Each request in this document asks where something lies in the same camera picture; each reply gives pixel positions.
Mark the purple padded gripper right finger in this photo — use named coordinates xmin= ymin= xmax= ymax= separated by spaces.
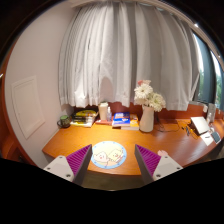
xmin=135 ymin=145 xmax=182 ymax=184

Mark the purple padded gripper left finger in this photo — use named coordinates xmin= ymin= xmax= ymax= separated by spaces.
xmin=44 ymin=145 xmax=92 ymax=186

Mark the pink computer mouse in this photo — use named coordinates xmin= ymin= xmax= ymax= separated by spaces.
xmin=157 ymin=150 xmax=168 ymax=156

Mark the round cartoon mouse pad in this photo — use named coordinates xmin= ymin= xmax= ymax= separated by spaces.
xmin=91 ymin=141 xmax=127 ymax=169

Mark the white ceramic vase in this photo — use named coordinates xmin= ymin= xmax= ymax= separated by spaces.
xmin=139 ymin=106 xmax=154 ymax=132

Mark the green mug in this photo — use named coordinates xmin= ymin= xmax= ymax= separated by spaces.
xmin=57 ymin=115 xmax=70 ymax=128

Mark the yellow book under blue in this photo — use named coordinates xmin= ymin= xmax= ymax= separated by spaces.
xmin=121 ymin=114 xmax=139 ymax=130

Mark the stack of yellow black books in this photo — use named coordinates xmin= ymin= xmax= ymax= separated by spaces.
xmin=70 ymin=110 xmax=98 ymax=127

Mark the blue book stack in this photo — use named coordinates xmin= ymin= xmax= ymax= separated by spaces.
xmin=112 ymin=112 xmax=130 ymax=127

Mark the white paper notepad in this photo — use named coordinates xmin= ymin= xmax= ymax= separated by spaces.
xmin=201 ymin=132 xmax=213 ymax=146

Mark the small clear spray bottle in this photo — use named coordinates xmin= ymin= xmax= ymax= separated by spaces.
xmin=107 ymin=106 xmax=112 ymax=121

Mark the silver laptop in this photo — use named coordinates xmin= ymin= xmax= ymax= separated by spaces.
xmin=191 ymin=117 xmax=210 ymax=135

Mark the white cylindrical container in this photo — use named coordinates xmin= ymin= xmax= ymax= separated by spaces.
xmin=98 ymin=102 xmax=108 ymax=120

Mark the smartphone on desk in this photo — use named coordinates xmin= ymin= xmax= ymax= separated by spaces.
xmin=211 ymin=131 xmax=221 ymax=144

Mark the white gerbera flower bouquet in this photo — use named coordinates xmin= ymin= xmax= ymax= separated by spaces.
xmin=134 ymin=80 xmax=166 ymax=112

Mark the white sheer curtain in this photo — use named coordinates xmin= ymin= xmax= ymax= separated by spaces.
xmin=59 ymin=2 xmax=199 ymax=111

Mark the black cable on desk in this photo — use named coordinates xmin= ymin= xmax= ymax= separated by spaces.
xmin=154 ymin=119 xmax=193 ymax=134

